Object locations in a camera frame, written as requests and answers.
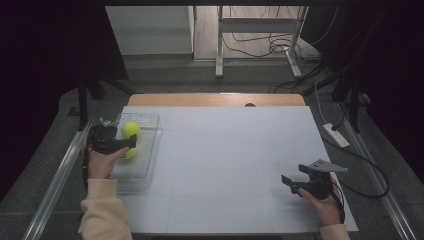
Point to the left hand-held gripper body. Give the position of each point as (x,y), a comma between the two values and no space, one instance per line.
(103,140)

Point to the clear plastic container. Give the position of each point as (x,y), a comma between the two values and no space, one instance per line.
(143,160)

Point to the yellow tennis ball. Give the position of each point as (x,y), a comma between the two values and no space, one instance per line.
(130,129)
(130,154)

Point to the person's right hand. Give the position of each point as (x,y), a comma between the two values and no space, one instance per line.
(325,208)

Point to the white table sheet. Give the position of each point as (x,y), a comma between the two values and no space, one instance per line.
(216,196)

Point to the black stand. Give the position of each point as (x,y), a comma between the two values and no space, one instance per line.
(354,106)
(82,103)

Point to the wooden table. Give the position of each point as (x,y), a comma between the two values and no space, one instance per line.
(200,100)

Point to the metal floor rail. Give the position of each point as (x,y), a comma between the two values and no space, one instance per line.
(383,190)
(56,186)

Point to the person's left hand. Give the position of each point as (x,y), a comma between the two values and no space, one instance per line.
(100,165)

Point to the white cabinet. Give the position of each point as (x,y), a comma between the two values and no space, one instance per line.
(150,30)

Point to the white power strip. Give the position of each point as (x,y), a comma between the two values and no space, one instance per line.
(336,136)

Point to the white metal desk frame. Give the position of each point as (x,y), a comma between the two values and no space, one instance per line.
(256,25)

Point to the dark curtain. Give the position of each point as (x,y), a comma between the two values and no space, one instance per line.
(393,66)
(43,66)

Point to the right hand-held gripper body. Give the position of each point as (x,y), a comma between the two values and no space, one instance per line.
(316,188)

